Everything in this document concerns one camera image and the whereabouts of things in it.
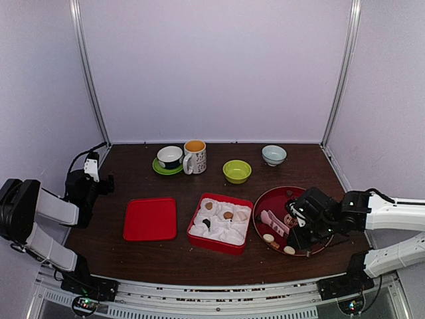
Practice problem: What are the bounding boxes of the right aluminium frame post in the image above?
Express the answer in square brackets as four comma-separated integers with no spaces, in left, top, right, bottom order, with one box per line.
[321,0,361,149]

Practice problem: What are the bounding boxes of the light brown chocolate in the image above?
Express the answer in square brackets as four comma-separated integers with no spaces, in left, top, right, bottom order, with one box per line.
[223,211,234,219]

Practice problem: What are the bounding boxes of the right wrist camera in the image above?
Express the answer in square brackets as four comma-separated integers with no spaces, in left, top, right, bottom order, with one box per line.
[286,200,306,227]

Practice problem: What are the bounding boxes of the round red tray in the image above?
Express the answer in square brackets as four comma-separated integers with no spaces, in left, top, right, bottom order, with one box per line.
[252,186,333,257]

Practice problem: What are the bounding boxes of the white dark-banded cup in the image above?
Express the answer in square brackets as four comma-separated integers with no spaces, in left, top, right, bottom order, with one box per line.
[156,146,183,169]

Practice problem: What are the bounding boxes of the lime green bowl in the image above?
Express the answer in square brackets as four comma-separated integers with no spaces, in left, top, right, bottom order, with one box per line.
[222,159,252,185]

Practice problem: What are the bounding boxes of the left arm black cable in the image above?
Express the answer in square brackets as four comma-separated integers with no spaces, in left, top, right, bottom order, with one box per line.
[66,142,109,177]

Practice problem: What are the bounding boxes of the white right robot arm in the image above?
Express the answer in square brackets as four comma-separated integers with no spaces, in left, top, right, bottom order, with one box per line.
[286,187,424,294]

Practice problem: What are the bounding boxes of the aluminium frame post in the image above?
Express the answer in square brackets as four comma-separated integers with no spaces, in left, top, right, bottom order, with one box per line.
[69,0,112,147]
[321,0,361,149]

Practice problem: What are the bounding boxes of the tan caramel chocolate front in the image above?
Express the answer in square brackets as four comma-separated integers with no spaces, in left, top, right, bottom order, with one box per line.
[270,241,280,249]

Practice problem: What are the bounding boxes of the aluminium front rail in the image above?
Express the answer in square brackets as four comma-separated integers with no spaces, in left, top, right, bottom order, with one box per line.
[24,266,412,318]

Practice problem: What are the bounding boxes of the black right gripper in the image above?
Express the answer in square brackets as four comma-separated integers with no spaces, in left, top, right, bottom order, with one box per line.
[286,219,338,252]

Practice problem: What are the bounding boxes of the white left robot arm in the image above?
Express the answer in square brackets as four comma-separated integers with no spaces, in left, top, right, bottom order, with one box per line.
[1,169,114,295]

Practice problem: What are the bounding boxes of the pale blue ceramic bowl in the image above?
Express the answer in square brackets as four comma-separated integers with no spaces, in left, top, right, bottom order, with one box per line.
[262,145,287,167]

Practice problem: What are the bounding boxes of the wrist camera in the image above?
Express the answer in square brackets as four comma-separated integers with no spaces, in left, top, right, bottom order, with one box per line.
[286,200,306,227]
[84,151,100,183]

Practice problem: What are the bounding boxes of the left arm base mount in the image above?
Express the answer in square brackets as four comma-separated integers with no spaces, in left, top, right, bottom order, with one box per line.
[60,277,119,318]

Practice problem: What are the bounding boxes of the pink tongs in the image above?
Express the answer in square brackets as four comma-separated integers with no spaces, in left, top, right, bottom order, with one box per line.
[260,210,290,237]

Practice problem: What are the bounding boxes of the red tin box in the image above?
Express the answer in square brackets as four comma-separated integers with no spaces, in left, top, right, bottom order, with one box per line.
[187,193,254,255]

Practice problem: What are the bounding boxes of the red tin lid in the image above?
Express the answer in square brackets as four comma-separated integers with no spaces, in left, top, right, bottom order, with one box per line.
[123,197,177,242]

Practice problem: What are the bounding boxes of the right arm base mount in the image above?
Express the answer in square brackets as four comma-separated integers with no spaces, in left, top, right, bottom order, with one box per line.
[317,274,375,317]

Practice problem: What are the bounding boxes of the white spiral chocolate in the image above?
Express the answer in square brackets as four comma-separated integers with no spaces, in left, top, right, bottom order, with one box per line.
[284,246,296,255]
[263,233,274,243]

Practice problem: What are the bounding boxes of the white spiral chocolate front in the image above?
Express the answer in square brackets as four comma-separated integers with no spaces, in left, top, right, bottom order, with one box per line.
[284,246,296,255]

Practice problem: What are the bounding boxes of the left aluminium frame post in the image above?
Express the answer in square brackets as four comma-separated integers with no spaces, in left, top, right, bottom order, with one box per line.
[69,0,112,147]

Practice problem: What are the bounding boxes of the patterned mug yellow inside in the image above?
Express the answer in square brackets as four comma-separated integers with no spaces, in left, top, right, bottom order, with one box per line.
[182,140,207,175]

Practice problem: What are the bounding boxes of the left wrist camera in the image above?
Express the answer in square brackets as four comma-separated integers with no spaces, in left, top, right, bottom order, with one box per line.
[84,151,100,183]

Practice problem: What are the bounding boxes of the green saucer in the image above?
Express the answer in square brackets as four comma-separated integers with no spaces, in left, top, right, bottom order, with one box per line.
[152,155,185,175]

